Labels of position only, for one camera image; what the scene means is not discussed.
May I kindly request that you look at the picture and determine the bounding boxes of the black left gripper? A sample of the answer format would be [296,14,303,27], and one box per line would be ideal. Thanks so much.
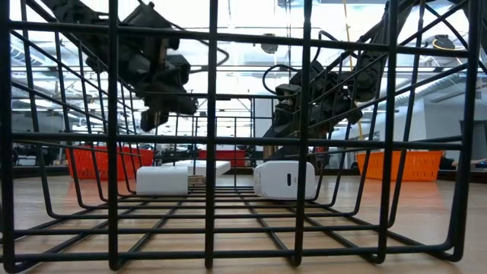
[89,22,199,133]

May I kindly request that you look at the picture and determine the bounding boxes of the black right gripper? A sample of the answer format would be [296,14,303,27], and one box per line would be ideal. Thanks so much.
[264,60,362,163]

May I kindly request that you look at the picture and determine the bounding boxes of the white USB-C charger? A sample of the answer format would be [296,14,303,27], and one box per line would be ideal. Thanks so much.
[253,160,317,201]

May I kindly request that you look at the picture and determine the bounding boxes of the white charger block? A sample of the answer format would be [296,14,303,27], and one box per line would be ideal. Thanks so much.
[135,165,189,196]

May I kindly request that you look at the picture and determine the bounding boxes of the white box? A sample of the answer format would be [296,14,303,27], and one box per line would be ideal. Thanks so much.
[161,159,232,179]

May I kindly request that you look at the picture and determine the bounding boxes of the red plastic basket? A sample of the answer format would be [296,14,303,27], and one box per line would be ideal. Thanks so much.
[197,149,247,168]

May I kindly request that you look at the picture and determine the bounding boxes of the red-orange plastic basket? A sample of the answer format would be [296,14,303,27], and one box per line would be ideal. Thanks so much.
[65,146,155,180]

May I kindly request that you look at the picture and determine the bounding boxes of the orange plastic basket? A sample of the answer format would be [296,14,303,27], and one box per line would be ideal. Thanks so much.
[355,150,444,182]

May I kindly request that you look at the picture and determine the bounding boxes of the person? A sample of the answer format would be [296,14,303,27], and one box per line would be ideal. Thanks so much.
[438,154,487,170]

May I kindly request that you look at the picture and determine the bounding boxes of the dark monitor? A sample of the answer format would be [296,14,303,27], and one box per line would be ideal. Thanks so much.
[459,119,487,161]

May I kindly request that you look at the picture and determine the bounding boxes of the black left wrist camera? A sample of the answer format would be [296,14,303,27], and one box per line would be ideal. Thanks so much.
[167,55,191,85]

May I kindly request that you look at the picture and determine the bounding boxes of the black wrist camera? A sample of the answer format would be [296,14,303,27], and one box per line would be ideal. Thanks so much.
[167,55,191,85]
[274,83,302,103]

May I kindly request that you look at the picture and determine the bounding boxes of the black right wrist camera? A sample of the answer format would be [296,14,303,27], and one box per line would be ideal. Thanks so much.
[274,83,302,103]

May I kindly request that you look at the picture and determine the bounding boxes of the black wire basket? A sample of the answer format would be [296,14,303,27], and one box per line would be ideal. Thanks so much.
[0,0,487,273]

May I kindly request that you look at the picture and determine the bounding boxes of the black camera cable loop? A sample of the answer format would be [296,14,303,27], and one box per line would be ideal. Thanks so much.
[261,63,292,96]

